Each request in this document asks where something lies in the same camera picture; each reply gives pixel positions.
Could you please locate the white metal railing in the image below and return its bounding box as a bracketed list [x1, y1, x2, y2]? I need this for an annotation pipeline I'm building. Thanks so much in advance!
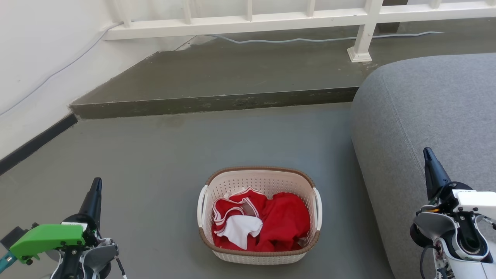
[103, 0, 496, 63]

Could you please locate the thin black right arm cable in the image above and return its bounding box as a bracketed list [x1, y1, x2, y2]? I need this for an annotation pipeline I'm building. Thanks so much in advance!
[419, 244, 439, 279]

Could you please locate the black baseboard strip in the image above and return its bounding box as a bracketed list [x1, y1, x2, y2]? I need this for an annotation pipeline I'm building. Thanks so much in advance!
[0, 114, 78, 176]

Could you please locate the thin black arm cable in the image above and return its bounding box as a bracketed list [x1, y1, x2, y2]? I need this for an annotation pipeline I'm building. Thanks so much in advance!
[114, 256, 127, 279]
[419, 244, 439, 279]

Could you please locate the red garment with white trim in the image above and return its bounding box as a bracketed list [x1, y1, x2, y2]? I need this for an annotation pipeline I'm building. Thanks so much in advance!
[212, 188, 268, 250]

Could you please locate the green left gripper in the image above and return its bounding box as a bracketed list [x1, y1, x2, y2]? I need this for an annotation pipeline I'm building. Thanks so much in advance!
[10, 177, 103, 265]

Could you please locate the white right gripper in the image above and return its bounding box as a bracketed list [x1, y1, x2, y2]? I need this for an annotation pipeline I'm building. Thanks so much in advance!
[422, 147, 496, 220]

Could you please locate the cream perforated laundry basket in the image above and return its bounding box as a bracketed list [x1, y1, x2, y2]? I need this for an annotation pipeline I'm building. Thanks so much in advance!
[197, 166, 323, 265]

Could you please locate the grey concrete raised step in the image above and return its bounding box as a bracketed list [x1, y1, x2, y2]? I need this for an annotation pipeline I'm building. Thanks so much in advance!
[70, 17, 496, 119]

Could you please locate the thin grey wall cable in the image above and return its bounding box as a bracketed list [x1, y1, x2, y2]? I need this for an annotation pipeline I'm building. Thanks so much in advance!
[0, 21, 124, 117]

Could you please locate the grey cable along railing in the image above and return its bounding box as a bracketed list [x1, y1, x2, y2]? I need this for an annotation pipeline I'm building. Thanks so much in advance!
[205, 31, 444, 44]

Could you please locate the grey fabric sofa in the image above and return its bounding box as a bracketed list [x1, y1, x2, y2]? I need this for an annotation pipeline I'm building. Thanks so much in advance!
[351, 53, 496, 279]

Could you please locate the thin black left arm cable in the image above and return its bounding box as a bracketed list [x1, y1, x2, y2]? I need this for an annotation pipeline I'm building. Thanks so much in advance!
[114, 256, 127, 279]

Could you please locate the plain red garment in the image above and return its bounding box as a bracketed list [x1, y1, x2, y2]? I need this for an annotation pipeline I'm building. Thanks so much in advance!
[254, 193, 311, 252]

